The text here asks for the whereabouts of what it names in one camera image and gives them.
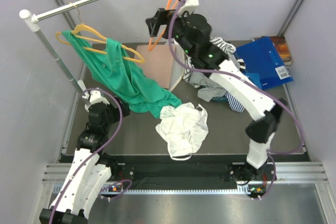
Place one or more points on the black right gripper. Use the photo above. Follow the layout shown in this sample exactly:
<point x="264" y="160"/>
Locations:
<point x="162" y="18"/>

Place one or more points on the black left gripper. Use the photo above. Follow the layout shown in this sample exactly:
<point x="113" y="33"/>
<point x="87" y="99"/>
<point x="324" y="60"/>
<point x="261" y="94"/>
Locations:
<point x="124" y="107"/>

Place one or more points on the white tank top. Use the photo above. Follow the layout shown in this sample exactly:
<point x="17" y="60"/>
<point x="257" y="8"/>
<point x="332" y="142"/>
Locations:
<point x="184" y="129"/>

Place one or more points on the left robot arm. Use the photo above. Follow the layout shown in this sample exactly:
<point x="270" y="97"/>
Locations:
<point x="90" y="167"/>

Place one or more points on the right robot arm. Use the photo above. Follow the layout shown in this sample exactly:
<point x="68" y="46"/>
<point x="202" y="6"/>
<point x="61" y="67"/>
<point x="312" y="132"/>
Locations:
<point x="192" y="33"/>

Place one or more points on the green tank top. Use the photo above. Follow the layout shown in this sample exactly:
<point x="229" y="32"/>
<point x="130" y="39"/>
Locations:
<point x="124" y="78"/>

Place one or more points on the yellow clothes hanger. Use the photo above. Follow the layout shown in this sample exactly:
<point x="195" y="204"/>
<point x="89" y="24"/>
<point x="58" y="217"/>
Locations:
<point x="82" y="27"/>

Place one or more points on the striped black white shirt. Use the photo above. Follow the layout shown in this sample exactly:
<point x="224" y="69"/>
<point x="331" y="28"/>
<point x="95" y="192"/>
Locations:
<point x="222" y="44"/>

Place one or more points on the grey shirt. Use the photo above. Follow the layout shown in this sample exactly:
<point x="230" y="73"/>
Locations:
<point x="207" y="88"/>

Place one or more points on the blue folder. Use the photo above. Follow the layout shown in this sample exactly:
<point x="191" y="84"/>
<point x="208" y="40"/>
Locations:
<point x="262" y="58"/>

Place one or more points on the blue cloth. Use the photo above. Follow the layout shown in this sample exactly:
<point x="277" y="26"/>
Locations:
<point x="254" y="78"/>

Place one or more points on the blue striped shirt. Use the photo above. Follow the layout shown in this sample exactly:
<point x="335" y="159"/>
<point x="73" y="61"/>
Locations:
<point x="234" y="104"/>

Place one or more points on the silver clothes rack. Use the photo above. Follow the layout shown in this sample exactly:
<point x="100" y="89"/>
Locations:
<point x="121" y="20"/>

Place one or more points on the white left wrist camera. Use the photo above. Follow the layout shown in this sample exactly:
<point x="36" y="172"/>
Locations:
<point x="93" y="97"/>

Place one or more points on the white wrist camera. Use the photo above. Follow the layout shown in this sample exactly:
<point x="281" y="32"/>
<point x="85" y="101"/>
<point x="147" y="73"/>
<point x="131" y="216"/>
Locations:
<point x="93" y="97"/>
<point x="187" y="7"/>

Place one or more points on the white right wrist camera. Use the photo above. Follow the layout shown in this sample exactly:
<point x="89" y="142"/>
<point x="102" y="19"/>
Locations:
<point x="187" y="7"/>

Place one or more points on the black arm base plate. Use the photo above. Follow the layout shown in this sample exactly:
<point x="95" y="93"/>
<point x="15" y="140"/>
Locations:
<point x="229" y="168"/>

